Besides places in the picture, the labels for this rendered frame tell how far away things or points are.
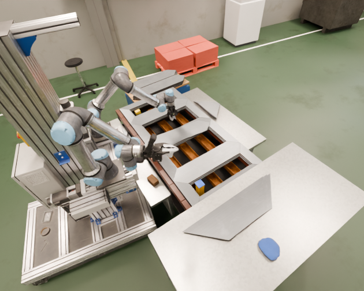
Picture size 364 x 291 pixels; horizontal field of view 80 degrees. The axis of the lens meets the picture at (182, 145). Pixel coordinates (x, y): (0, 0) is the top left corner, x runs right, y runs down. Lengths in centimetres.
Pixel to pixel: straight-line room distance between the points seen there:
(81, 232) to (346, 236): 271
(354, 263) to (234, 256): 166
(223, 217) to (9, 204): 283
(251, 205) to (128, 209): 144
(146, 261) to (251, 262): 135
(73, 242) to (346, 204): 232
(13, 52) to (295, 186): 178
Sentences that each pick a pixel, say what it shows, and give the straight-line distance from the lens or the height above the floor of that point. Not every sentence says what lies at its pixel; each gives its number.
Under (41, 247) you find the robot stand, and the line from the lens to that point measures 272.
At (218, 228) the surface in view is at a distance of 138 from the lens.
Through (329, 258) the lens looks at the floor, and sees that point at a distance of 274.
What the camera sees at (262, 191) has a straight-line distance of 155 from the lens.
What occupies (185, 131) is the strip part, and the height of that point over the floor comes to 85.
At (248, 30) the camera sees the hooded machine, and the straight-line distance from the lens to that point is 601.
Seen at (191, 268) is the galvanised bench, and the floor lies 105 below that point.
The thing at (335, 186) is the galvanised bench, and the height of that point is 105.
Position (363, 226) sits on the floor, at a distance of 307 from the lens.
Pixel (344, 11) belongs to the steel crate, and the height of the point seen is 48.
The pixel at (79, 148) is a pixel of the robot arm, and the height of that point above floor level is 150.
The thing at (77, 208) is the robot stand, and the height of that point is 96.
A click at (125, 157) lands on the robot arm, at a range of 128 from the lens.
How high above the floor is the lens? 235
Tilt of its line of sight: 47 degrees down
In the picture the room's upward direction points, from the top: 6 degrees counter-clockwise
